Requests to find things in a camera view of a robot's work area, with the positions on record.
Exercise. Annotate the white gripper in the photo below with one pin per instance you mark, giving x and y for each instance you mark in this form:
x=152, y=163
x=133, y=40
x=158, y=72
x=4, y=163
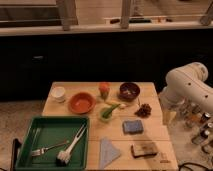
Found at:
x=168, y=116

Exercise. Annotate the blue sponge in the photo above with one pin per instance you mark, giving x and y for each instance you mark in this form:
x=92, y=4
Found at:
x=132, y=127

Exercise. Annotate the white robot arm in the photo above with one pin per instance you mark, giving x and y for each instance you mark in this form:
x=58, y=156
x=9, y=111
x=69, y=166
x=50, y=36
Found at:
x=186, y=85

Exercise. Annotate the dark brown bowl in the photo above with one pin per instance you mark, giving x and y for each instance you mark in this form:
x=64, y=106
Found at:
x=129, y=91

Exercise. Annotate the red bowl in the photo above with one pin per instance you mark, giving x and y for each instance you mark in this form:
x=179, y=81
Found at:
x=81, y=103

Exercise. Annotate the pine cone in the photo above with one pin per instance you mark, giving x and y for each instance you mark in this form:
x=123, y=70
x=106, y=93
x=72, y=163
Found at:
x=144, y=110

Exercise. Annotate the spice bottles on floor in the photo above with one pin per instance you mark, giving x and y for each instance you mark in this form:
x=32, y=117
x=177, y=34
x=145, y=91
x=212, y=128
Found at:
x=197, y=118

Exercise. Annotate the brown wooden block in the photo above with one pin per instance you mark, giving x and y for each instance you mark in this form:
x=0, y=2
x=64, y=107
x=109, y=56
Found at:
x=144, y=150

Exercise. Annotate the grey folded cloth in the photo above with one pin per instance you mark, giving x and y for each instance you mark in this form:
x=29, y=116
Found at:
x=108, y=153

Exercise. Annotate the orange carrot toy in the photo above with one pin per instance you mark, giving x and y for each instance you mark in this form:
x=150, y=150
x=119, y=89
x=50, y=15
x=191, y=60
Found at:
x=104, y=89

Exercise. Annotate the white dish brush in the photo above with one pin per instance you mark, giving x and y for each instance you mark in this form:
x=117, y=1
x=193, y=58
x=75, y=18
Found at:
x=64, y=156

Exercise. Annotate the small white cup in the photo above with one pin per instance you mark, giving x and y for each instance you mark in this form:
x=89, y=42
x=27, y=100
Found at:
x=58, y=94

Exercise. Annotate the green plastic tray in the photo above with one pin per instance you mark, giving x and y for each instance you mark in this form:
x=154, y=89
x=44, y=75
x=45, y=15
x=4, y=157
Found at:
x=51, y=130

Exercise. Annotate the metal fork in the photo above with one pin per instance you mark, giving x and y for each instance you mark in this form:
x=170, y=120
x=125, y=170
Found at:
x=43, y=150

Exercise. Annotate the black chair frame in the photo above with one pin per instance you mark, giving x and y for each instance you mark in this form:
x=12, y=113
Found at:
x=16, y=145

